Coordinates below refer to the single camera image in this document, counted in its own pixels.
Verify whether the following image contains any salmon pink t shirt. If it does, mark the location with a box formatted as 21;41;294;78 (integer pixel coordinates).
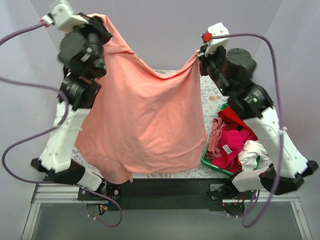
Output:
75;15;208;184

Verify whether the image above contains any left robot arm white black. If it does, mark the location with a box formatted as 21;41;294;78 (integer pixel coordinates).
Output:
30;13;113;200

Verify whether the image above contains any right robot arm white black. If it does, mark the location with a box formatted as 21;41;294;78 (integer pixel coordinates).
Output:
198;44;318;199

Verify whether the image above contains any red t shirt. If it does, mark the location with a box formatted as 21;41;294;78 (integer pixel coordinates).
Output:
218;106;254;134

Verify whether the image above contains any dusty pink t shirt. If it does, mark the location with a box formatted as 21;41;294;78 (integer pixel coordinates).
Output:
205;117;227;160

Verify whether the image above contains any magenta t shirt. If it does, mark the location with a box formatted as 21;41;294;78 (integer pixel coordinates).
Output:
211;127;258;174

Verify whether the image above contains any white t shirt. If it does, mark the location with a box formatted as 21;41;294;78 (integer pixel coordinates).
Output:
238;140;270;172

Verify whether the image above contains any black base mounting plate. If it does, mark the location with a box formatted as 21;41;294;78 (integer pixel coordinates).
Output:
74;177;251;212

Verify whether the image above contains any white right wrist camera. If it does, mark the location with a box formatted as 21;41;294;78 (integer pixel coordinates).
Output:
200;22;229;57

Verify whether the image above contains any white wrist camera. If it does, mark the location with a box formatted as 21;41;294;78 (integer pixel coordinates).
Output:
200;22;229;57
40;0;89;34

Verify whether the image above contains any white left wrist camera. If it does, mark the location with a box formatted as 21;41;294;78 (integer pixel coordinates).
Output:
40;0;89;34

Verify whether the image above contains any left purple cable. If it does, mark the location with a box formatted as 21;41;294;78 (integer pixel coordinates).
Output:
0;22;123;228

